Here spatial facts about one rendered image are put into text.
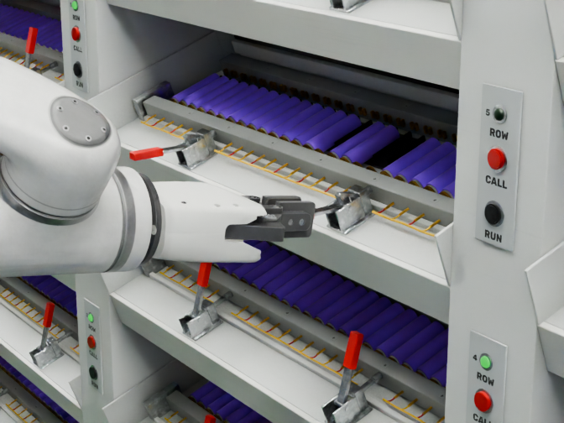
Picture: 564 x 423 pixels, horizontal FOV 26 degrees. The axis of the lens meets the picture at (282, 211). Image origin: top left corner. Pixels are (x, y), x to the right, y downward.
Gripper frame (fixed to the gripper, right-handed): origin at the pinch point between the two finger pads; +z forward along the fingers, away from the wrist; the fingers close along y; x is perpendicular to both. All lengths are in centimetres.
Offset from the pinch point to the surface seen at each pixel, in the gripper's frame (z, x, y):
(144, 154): 0.4, 0.0, -26.0
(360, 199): 7.5, 1.7, 0.8
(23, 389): 22, -54, -93
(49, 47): 13, 5, -77
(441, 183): 12.4, 4.4, 5.7
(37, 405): 22, -54, -86
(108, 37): 4.7, 10.0, -44.6
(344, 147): 12.7, 4.6, -8.7
